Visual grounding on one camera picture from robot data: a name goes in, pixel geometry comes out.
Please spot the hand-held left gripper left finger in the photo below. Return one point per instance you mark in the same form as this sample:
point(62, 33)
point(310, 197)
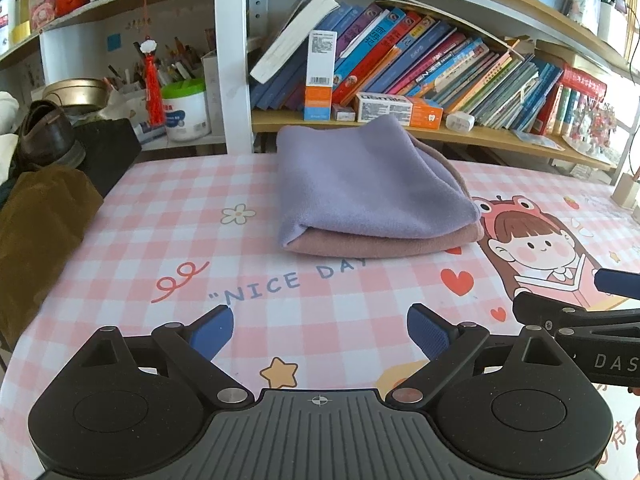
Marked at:
point(212, 332)

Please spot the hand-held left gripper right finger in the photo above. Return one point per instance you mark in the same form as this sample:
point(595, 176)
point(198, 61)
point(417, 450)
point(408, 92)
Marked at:
point(427, 332)

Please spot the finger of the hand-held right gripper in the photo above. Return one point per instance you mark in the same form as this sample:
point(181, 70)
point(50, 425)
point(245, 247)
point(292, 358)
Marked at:
point(540, 310)
point(620, 282)

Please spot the purple and pink sweater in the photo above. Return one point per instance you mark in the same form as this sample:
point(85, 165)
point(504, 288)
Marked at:
point(360, 185)

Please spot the beige pen holder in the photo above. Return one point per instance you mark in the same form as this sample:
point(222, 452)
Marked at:
point(627, 192)

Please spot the pink checkered cartoon desk mat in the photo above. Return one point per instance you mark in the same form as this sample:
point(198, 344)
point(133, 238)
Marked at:
point(150, 240)

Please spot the colourful flower ornament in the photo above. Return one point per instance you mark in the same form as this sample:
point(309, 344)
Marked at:
point(595, 125)

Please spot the pale blue flat packet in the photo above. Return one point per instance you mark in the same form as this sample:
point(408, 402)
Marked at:
point(537, 139)

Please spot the white charger adapter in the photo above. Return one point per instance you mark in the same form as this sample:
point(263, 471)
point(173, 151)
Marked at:
point(460, 121)

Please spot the black box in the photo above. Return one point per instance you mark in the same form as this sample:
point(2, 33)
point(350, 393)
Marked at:
point(107, 152)

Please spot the blue white flat box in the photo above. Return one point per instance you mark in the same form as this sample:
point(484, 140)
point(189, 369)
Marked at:
point(150, 132)

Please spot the white jar with green lid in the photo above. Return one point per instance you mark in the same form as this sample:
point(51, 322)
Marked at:
point(185, 115)

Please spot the orange white toothpaste box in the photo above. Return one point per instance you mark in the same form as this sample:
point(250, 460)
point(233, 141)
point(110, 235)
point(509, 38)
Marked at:
point(390, 107)

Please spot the small white red box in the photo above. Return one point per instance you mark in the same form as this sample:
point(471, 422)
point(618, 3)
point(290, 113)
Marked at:
point(343, 112)

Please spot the red tassel ornament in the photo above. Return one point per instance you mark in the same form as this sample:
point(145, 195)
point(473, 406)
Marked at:
point(152, 90)

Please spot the white storage box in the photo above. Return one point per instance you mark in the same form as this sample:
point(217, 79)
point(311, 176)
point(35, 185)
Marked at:
point(612, 27)

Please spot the brown leather shoe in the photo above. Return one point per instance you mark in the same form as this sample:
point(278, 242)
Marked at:
point(47, 135)

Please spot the row of colourful books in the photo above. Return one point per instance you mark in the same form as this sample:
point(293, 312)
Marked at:
point(425, 60)

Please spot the white and wooden bookshelf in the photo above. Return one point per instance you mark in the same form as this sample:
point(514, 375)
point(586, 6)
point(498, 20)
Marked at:
point(232, 60)

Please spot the gold metal bowl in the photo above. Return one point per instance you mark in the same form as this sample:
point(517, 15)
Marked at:
point(75, 95)

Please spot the bunch of pencils and brushes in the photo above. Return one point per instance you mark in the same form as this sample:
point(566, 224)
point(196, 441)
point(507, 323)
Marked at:
point(175, 60)

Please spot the white printed cup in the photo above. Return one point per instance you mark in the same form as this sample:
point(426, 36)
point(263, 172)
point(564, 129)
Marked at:
point(582, 7)

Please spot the tall white orange box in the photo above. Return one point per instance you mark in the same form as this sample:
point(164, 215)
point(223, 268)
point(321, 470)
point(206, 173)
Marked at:
point(320, 70)

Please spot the white padded jacket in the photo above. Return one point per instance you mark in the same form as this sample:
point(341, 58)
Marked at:
point(6, 110)

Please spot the thick white paperback book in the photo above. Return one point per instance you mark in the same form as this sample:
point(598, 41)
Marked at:
point(295, 35)

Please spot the pink floral tin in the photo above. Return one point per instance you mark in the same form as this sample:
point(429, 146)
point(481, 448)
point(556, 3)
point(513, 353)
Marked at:
point(41, 12)

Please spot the white lotion bottle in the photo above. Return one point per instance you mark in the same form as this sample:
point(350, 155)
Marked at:
point(6, 20)

